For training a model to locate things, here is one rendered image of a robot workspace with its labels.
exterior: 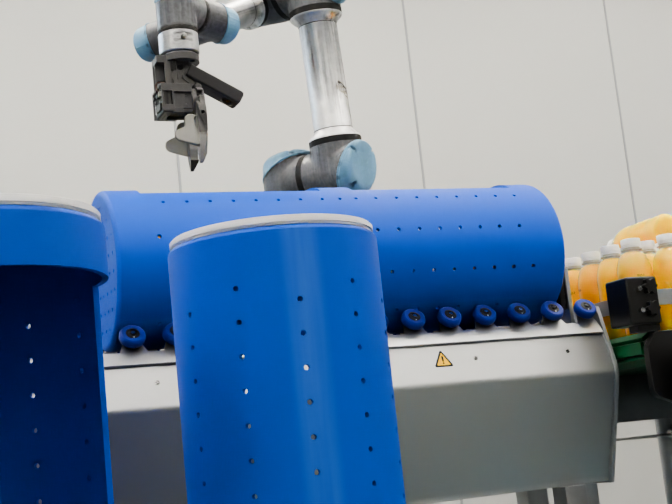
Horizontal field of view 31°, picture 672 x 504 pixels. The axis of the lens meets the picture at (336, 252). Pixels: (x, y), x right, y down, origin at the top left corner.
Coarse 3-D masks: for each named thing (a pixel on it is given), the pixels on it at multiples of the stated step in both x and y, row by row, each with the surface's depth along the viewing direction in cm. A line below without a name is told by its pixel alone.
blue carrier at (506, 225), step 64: (128, 192) 212; (192, 192) 216; (256, 192) 220; (320, 192) 224; (384, 192) 228; (448, 192) 233; (512, 192) 238; (128, 256) 202; (384, 256) 219; (448, 256) 224; (512, 256) 230; (128, 320) 204
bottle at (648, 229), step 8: (656, 216) 256; (664, 216) 256; (640, 224) 260; (648, 224) 257; (656, 224) 255; (664, 224) 256; (624, 232) 265; (632, 232) 262; (640, 232) 259; (648, 232) 257; (656, 232) 255; (664, 232) 256; (616, 240) 267; (640, 240) 259
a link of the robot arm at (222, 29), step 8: (208, 0) 233; (208, 8) 231; (216, 8) 233; (224, 8) 236; (208, 16) 231; (216, 16) 233; (224, 16) 235; (232, 16) 237; (208, 24) 232; (216, 24) 233; (224, 24) 235; (232, 24) 237; (200, 32) 232; (208, 32) 233; (216, 32) 234; (224, 32) 236; (232, 32) 237; (200, 40) 237; (208, 40) 237; (216, 40) 237; (224, 40) 238; (232, 40) 239
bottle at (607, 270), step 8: (608, 256) 247; (616, 256) 248; (600, 264) 248; (608, 264) 246; (616, 264) 246; (600, 272) 247; (608, 272) 246; (616, 272) 245; (600, 280) 247; (608, 280) 245; (600, 288) 247; (600, 296) 247; (608, 320) 245; (608, 328) 245; (616, 336) 244
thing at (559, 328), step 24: (408, 336) 222; (432, 336) 223; (456, 336) 225; (480, 336) 226; (504, 336) 228; (528, 336) 230; (552, 336) 232; (120, 360) 200; (144, 360) 202; (168, 360) 203
